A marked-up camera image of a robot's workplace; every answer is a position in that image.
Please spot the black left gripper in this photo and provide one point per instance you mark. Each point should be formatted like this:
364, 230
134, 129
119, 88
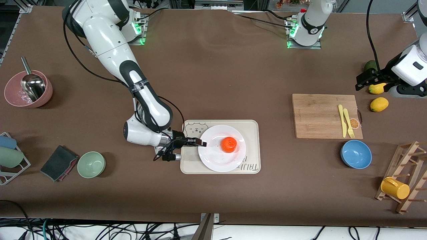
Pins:
379, 74

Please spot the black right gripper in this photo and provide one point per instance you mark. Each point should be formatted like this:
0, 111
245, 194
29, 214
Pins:
179, 137

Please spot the white round plate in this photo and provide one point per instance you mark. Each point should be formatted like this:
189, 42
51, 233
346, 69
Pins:
217, 160

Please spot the orange mandarin fruit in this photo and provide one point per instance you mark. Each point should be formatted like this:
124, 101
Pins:
229, 144

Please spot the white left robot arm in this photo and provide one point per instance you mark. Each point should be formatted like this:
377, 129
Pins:
312, 20

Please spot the yellow lemon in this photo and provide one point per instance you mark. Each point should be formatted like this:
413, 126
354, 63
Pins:
379, 104
377, 89

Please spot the dark green lime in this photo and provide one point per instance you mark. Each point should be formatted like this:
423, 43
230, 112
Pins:
369, 65

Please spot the orange slice sticker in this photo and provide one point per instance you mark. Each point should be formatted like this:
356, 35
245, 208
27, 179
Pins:
354, 123

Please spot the yellow plastic knife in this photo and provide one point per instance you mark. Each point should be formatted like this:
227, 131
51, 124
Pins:
341, 120

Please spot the yellow plastic fork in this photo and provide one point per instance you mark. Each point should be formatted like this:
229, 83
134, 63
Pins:
349, 125

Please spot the beige tray with bear print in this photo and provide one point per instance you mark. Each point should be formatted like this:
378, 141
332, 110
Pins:
252, 133

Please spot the wooden cutting board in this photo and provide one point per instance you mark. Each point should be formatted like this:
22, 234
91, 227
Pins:
317, 116

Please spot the blue bowl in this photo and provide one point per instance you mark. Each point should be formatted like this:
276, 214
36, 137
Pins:
356, 154

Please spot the aluminium corner profile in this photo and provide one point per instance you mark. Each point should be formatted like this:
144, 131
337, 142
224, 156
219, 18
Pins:
409, 16

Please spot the wooden mug rack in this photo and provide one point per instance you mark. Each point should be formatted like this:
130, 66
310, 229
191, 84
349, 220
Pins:
408, 156

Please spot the pale green bowl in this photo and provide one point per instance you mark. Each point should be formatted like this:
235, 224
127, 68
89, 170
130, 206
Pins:
91, 165

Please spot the yellow mug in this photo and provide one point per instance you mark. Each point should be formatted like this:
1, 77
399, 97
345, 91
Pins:
397, 189

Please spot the pink folded cloth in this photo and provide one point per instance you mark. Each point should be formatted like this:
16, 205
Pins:
69, 167

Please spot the dark grey folded cloth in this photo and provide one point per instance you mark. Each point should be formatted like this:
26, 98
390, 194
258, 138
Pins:
58, 161

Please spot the metal scoop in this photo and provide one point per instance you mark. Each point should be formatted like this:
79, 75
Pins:
33, 86

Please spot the pale green cup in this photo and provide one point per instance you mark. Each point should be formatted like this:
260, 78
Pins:
10, 157

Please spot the blue cup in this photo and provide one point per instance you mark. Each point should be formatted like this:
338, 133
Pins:
6, 142

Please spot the pink bowl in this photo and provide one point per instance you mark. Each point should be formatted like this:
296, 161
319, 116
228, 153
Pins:
13, 90

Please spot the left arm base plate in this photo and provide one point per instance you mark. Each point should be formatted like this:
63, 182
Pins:
317, 46

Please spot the metal table edge bracket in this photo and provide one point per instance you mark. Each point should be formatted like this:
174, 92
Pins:
210, 220

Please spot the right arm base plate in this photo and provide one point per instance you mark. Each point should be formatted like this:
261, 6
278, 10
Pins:
141, 38

